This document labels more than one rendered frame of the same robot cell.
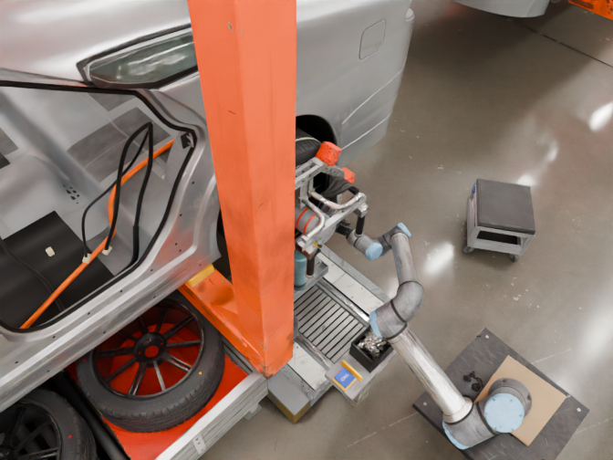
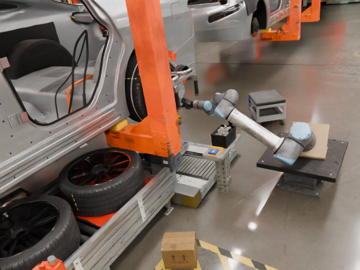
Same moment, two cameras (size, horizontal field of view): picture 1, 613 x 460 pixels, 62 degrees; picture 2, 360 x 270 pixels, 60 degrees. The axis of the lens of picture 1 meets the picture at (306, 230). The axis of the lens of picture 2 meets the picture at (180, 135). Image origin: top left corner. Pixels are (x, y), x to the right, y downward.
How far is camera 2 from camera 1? 1.56 m
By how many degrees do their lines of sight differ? 26
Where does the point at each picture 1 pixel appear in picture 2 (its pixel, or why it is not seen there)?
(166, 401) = (117, 180)
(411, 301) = (232, 92)
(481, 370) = not seen: hidden behind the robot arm
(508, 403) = (300, 124)
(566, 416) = (338, 145)
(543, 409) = (322, 136)
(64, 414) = (57, 200)
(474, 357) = not seen: hidden behind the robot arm
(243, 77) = not seen: outside the picture
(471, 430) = (289, 147)
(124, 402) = (92, 187)
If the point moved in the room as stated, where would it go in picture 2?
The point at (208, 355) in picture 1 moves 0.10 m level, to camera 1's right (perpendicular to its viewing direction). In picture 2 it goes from (135, 160) to (147, 158)
